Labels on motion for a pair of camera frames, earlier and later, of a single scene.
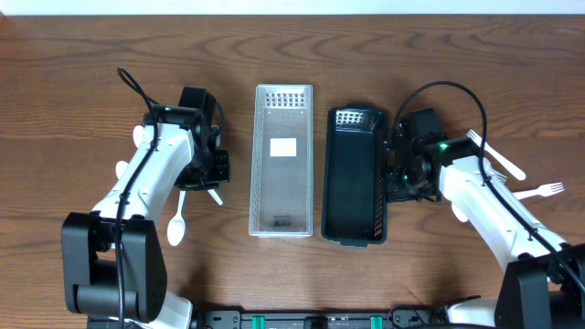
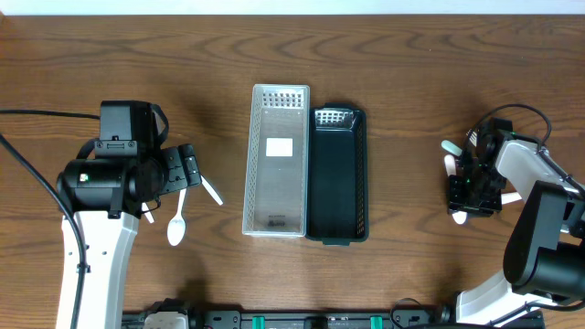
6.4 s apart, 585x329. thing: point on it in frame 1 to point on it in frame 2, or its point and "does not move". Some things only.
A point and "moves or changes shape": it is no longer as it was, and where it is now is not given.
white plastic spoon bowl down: x=176 y=228 does not move
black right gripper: x=394 y=178 to x=471 y=204
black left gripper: x=220 y=165 to x=188 y=165
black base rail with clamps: x=399 y=319 does not move
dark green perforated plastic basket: x=354 y=208 moves or changes shape
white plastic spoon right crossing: x=217 y=197 does not move
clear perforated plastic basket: x=281 y=189 does not move
